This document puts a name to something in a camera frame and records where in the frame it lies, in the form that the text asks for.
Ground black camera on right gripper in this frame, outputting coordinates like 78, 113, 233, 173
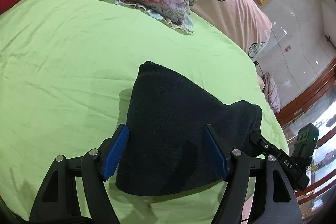
292, 123, 319, 161

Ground black pants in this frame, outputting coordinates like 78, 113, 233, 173
116, 61, 263, 197

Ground green bed sheet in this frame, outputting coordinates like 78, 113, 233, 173
1, 0, 288, 219

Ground wooden glass door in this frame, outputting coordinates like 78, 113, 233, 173
276, 60, 335, 223

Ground pink plaid pillow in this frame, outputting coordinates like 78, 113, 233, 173
257, 72, 281, 113

